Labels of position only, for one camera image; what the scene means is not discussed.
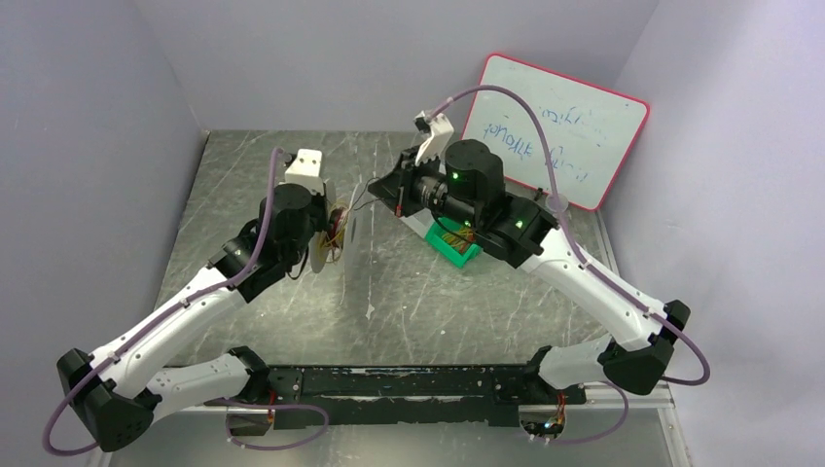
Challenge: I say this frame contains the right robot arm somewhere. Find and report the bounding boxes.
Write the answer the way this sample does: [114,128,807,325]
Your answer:
[368,140,690,395]

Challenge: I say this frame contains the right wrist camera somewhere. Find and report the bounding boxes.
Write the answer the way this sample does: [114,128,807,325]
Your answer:
[413,111,454,166]

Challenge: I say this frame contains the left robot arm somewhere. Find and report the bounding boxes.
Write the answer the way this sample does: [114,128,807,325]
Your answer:
[43,183,330,456]

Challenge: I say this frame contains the small clear plastic cup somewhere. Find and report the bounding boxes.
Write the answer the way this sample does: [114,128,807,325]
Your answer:
[545,193,569,216]

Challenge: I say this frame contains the grey perforated spool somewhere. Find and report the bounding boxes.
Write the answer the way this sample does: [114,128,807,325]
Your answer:
[306,182,368,273]

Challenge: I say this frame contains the clear plastic bin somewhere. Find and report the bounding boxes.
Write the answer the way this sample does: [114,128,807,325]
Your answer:
[400,211,433,238]

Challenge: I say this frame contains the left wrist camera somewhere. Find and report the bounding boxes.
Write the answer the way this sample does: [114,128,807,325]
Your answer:
[284,149,336,200]

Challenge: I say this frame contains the black wire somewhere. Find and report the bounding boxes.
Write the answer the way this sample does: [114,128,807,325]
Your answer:
[347,177,381,214]

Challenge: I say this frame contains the red framed whiteboard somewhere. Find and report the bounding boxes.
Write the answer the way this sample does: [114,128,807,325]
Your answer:
[462,54,650,211]

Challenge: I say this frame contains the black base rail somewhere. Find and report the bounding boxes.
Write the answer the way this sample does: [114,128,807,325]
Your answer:
[235,364,587,429]

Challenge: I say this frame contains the green plastic bin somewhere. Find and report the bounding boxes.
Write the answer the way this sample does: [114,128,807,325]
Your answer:
[425,217,483,269]

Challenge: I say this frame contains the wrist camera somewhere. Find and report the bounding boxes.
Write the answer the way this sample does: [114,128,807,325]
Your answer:
[284,149,336,200]
[413,111,454,166]

